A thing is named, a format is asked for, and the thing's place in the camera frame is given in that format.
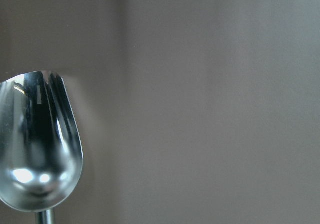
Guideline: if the steel ice scoop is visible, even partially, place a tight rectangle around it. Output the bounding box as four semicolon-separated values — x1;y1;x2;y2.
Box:
0;71;84;224

